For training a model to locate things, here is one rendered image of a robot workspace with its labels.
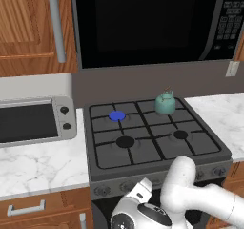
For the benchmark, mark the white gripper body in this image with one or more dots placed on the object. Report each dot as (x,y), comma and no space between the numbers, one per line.
(142,186)

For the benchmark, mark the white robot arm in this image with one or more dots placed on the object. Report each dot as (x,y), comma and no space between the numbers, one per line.
(181,191)

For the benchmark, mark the dark stove knob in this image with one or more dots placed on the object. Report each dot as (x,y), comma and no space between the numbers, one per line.
(156,181)
(219,171)
(126,185)
(102,191)
(199,175)

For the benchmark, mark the dark grey gas stove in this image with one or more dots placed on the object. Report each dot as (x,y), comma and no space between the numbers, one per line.
(152,137)

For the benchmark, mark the blue burner flame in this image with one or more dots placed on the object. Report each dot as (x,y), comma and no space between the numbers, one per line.
(117,115)

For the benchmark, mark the black oven door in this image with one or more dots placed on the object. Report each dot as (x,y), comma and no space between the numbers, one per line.
(103,213)

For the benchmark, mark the teal kettle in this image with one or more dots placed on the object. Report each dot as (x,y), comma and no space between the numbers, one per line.
(165,105)

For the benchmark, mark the wooden base cabinet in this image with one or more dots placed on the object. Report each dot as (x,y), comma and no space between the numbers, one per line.
(233,182)

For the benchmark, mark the black toaster oven knob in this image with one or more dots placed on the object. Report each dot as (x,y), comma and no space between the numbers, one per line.
(64,110)
(66,126)

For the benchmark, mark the wooden drawer front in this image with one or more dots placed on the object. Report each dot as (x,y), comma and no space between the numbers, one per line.
(44,207)

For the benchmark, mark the silver toaster oven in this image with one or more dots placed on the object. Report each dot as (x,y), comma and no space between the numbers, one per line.
(35,121)

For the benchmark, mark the black microwave oven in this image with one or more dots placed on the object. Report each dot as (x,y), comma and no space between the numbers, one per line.
(149,23)

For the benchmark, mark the white wall outlet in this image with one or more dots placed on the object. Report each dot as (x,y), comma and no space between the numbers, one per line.
(232,69)

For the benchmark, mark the wooden wall cabinet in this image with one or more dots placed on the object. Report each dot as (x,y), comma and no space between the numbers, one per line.
(240,50)

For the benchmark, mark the wooden wall cabinet door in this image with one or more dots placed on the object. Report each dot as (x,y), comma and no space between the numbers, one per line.
(28,29)

